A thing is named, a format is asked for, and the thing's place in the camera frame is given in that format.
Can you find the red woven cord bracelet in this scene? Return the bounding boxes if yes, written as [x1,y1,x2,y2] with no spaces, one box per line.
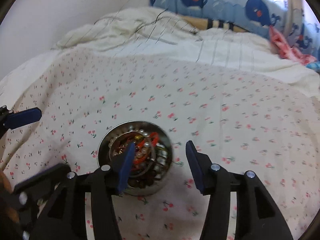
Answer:
[132,132,161,165]

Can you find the person's left hand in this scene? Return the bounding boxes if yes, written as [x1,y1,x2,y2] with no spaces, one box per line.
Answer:
[1,170,20,230]

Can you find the round silver metal tin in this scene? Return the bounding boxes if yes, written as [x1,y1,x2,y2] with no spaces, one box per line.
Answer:
[98,121,174,196]

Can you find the cherry print bed sheet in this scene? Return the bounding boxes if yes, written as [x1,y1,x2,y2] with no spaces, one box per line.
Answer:
[0,47,320,240]

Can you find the cream striped quilt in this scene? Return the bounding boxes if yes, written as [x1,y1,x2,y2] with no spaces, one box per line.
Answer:
[55,7,319,97]

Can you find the pink patterned cloth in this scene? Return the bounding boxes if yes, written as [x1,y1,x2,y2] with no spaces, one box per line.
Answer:
[268,26,317,66]

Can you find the striped tan pillow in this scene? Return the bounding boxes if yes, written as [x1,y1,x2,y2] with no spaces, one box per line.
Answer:
[180,15,249,33]

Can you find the blue whale print pillow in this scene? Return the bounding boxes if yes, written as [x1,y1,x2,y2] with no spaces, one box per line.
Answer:
[149,0,319,57]

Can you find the white bead bracelet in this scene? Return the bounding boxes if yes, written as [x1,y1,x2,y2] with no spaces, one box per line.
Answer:
[107,128,168,173]

